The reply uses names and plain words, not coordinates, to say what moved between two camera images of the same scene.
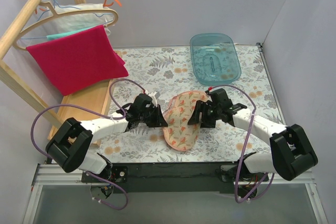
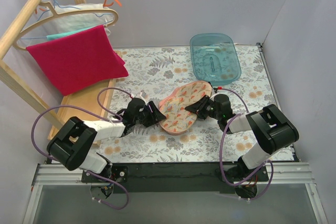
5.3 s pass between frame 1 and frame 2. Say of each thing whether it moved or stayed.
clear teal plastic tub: stayed
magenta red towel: stayed
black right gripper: moved
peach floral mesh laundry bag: moved
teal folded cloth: stayed
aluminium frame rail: stayed
